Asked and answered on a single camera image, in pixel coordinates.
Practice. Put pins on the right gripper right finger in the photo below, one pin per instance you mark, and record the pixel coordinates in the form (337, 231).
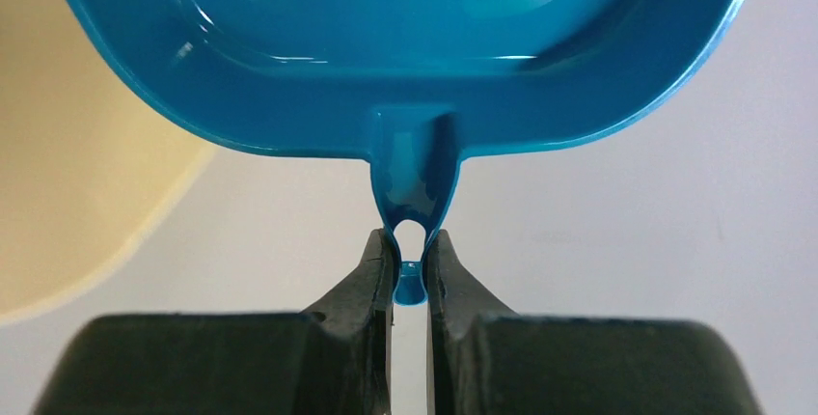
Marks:
(484, 358)

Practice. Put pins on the beige waste bin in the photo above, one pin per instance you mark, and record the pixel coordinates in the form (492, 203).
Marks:
(87, 169)

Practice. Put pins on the blue dustpan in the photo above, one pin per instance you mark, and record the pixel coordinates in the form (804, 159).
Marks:
(412, 87)

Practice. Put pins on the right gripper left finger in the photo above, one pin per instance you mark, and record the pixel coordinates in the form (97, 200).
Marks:
(330, 358)

